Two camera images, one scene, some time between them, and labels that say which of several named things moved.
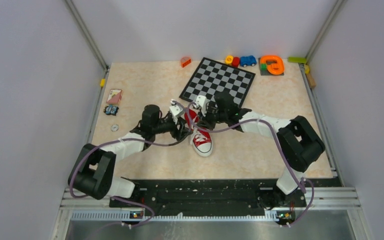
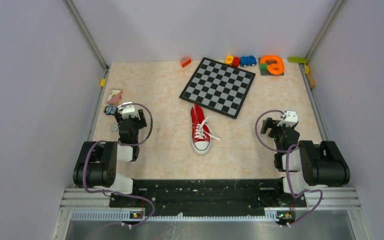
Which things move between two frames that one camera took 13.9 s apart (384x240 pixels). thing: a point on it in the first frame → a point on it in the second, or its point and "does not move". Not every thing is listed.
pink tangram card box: x=114 y=96 does not move
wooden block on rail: x=311 y=80 does not move
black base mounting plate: x=210 y=197 does not move
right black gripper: x=204 y=122 → x=270 y=123
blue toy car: x=248 y=60 does not move
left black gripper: x=183 y=131 → x=141 y=122
